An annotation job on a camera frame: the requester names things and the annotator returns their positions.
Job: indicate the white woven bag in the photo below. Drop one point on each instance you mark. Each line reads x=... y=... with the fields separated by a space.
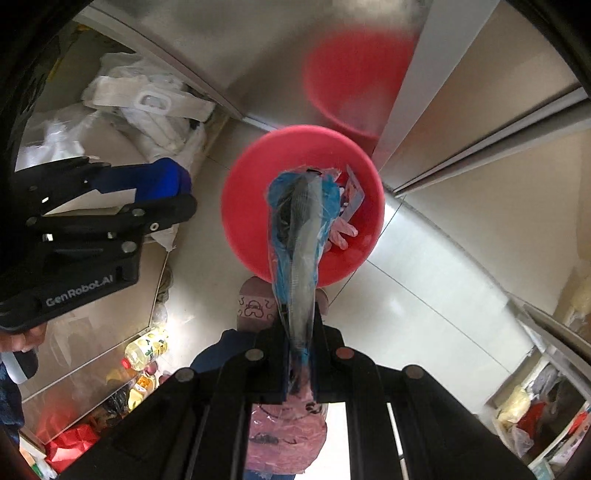
x=138 y=110

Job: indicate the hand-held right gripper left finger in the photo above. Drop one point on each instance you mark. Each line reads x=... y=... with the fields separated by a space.
x=272 y=360

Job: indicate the red plastic bag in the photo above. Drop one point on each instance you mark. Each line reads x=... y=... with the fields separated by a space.
x=69 y=443

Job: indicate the cooking oil bottle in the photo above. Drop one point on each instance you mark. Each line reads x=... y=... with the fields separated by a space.
x=145 y=346

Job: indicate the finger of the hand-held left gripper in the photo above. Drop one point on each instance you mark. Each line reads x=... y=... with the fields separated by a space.
x=152 y=180
x=152 y=214

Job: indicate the red bowl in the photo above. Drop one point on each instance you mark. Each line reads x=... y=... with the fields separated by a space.
x=249 y=194

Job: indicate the steel cabinet door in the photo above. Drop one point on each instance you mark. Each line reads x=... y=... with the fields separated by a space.
x=258 y=55

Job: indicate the person's left hand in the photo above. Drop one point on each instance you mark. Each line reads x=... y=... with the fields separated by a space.
x=25 y=339

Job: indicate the pale yellow plastic bag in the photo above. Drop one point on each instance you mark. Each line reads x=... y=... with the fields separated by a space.
x=512 y=406

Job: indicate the blue and grey wrapper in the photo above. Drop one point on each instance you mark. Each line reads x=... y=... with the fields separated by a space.
x=300 y=240

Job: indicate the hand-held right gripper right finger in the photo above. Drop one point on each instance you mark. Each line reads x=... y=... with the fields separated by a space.
x=328 y=364

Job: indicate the blue jeans leg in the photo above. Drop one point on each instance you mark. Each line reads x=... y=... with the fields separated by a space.
x=221 y=346

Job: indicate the pink printed slipper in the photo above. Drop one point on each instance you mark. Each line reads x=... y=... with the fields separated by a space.
x=256 y=304

